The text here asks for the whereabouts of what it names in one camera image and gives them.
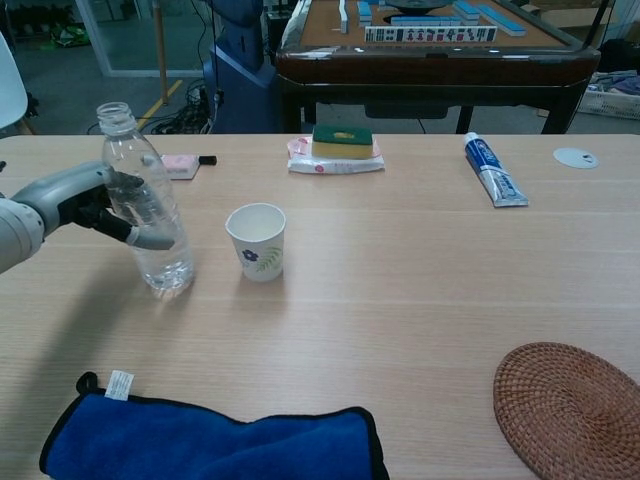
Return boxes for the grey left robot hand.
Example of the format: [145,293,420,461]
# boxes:
[12,159,176,251]

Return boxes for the pink eraser block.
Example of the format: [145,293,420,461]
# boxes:
[160,154,201,181]

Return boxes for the clear plastic water bottle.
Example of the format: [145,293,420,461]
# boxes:
[95,101,195,301]

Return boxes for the wooden pole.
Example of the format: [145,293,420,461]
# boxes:
[153,0,169,105]

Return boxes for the white chair wooden legs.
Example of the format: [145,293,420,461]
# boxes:
[0,30,37,136]

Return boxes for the dark wood mahjong table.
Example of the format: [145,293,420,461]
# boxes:
[274,0,602,135]

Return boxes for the blue chair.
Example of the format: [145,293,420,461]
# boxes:
[202,0,281,134]

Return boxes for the round woven rattan coaster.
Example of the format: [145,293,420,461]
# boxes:
[492,341,640,480]

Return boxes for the black bag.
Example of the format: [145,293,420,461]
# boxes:
[597,39,640,74]

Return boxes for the clothes pile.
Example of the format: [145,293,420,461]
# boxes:
[592,72,640,96]

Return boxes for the blue white toothpaste tube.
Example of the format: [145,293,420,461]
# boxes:
[463,131,530,208]

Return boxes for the white plastic basket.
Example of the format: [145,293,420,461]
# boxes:
[575,84,640,121]

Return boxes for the face-up mahjong tile row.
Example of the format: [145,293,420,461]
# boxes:
[364,25,499,44]

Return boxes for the flower print paper cup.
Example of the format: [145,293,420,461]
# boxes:
[224,203,288,284]

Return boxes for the green yellow sponge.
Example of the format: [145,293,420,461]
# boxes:
[311,124,375,161]

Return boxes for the white pink wipes pack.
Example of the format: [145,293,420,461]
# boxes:
[286,136,387,176]

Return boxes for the black floor cable tangle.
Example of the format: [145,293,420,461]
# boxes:
[134,77,217,135]

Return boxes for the green bag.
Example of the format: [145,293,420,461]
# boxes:
[42,24,91,51]

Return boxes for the blue microfiber cloth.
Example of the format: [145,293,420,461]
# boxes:
[38,371,391,480]

